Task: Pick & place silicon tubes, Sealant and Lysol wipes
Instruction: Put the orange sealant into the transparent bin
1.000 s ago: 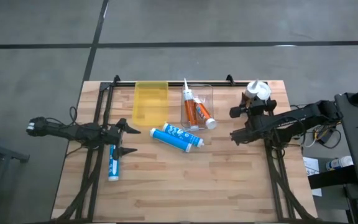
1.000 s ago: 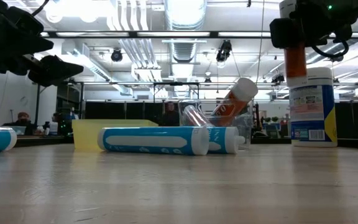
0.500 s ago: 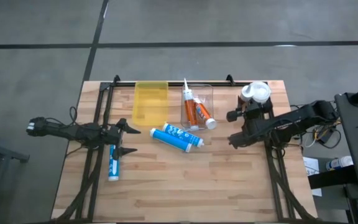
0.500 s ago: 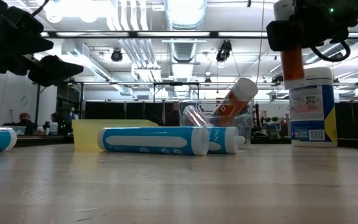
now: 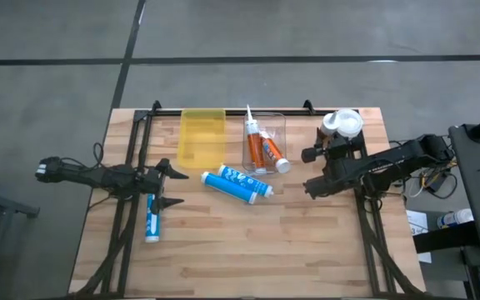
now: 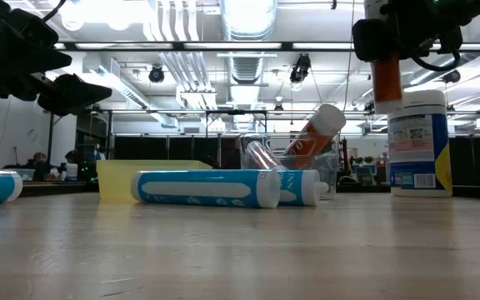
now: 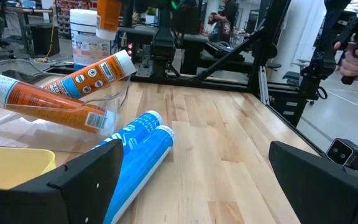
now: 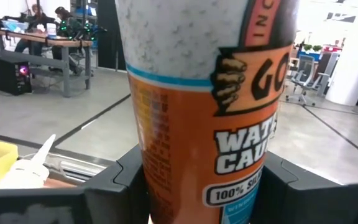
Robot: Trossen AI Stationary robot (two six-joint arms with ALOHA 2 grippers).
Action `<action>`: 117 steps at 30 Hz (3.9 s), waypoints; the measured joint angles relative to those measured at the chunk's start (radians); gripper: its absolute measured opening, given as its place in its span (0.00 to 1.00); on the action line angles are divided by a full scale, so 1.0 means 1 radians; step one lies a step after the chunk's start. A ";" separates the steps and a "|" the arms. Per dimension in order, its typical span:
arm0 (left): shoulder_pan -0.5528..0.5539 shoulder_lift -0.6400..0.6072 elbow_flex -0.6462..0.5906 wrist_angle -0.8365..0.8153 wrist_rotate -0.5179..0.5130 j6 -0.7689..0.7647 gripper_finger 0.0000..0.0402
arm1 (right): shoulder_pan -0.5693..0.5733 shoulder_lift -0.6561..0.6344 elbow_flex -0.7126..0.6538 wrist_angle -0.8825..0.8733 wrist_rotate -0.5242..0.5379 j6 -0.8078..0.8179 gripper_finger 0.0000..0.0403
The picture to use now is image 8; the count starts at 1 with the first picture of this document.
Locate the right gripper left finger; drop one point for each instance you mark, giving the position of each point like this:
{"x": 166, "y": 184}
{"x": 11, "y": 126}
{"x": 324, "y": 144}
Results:
{"x": 110, "y": 199}

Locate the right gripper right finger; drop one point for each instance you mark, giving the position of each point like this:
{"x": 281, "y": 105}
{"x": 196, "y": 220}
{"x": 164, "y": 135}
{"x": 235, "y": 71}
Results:
{"x": 306, "y": 202}

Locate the orange caulk tube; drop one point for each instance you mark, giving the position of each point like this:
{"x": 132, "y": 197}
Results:
{"x": 23, "y": 174}
{"x": 191, "y": 124}

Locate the clear plastic bin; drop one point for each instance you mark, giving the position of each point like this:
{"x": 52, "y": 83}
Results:
{"x": 73, "y": 169}

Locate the white round column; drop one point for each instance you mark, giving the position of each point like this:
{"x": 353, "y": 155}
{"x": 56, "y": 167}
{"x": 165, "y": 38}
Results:
{"x": 350, "y": 77}

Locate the grey office chair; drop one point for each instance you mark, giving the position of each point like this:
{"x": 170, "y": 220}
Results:
{"x": 304, "y": 68}

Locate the green potted plants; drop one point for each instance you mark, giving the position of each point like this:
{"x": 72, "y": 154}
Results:
{"x": 311, "y": 48}

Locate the black computer tower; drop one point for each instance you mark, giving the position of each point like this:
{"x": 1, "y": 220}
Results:
{"x": 8, "y": 77}

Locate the black partition panels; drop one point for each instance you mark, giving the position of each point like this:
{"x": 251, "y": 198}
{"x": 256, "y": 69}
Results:
{"x": 107, "y": 34}

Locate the small robot green lights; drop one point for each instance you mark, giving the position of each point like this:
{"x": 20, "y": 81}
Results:
{"x": 82, "y": 31}

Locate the wooden workbench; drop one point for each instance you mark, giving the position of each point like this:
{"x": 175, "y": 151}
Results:
{"x": 26, "y": 36}

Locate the person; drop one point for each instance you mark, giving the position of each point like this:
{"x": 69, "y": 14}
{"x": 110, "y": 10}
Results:
{"x": 61, "y": 15}
{"x": 37, "y": 21}

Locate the clear plastic container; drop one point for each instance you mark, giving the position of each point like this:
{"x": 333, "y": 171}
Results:
{"x": 12, "y": 26}

